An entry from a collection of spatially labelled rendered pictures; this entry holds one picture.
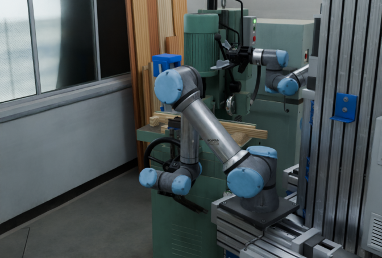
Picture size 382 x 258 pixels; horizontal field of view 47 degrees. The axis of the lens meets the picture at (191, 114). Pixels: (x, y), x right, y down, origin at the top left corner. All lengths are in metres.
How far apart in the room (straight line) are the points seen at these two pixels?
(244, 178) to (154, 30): 2.67
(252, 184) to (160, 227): 1.11
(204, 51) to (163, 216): 0.93
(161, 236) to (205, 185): 0.45
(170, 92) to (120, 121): 2.43
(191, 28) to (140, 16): 1.65
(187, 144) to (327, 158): 0.53
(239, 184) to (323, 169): 0.34
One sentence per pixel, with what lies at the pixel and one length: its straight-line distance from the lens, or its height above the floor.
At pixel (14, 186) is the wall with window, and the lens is 3.30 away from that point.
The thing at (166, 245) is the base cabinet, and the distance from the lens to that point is 2.56.
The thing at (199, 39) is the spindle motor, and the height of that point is 1.39.
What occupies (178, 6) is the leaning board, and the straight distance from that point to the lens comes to 4.28.
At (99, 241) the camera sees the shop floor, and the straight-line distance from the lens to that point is 3.13.
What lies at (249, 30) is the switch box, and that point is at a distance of 2.46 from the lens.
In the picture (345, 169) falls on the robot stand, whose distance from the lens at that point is 1.65.
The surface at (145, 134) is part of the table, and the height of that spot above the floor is 0.88.
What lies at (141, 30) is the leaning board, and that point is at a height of 1.30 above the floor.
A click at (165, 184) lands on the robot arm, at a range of 1.70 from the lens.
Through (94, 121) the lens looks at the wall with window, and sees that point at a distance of 3.70.
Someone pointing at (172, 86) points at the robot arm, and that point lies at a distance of 1.53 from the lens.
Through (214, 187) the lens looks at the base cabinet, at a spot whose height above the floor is 0.66.
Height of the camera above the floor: 1.61
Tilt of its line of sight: 16 degrees down
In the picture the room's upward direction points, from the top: straight up
